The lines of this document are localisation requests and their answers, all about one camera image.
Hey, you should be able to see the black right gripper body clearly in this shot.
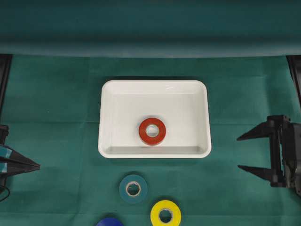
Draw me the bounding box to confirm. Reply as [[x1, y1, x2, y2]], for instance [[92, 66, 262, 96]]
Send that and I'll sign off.
[[267, 115, 301, 195]]

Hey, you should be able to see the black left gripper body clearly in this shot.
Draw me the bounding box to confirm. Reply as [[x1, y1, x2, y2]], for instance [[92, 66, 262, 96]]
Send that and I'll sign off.
[[0, 125, 9, 193]]

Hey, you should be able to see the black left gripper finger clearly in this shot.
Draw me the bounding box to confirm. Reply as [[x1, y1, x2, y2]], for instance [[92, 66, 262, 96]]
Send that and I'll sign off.
[[0, 162, 40, 176], [0, 145, 39, 165]]

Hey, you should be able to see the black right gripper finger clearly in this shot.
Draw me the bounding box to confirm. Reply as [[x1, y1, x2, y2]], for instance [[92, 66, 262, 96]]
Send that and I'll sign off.
[[238, 165, 273, 181], [237, 121, 273, 141]]

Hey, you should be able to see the yellow tape roll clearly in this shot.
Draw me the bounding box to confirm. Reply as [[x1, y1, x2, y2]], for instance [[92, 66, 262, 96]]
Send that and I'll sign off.
[[150, 200, 182, 226]]

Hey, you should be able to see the red tape roll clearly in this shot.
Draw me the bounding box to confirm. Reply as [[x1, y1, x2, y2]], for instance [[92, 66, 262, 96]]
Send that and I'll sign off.
[[138, 117, 166, 145]]

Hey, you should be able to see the blue tape roll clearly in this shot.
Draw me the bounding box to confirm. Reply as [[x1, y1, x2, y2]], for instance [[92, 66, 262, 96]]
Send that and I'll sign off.
[[96, 218, 123, 226]]

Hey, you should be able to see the white plastic case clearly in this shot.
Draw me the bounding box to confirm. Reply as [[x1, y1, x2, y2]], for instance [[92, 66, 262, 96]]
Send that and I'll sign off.
[[98, 80, 212, 158]]

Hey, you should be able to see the green tape roll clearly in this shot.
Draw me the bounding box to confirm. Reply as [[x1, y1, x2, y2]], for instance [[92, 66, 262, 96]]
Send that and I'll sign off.
[[119, 174, 148, 204]]

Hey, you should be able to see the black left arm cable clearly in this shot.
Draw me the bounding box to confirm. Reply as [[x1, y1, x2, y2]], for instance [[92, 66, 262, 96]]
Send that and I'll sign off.
[[0, 185, 10, 203]]

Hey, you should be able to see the black left frame rail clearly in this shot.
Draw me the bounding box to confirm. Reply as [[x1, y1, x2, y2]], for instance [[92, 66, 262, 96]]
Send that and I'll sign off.
[[0, 54, 13, 113]]

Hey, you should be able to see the black frame rail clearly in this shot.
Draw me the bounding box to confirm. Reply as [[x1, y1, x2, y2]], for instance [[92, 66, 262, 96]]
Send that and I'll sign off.
[[0, 54, 13, 113], [286, 55, 301, 105]]

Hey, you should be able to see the black right frame rail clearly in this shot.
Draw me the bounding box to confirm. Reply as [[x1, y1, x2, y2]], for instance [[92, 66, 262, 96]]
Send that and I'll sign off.
[[286, 55, 301, 105]]

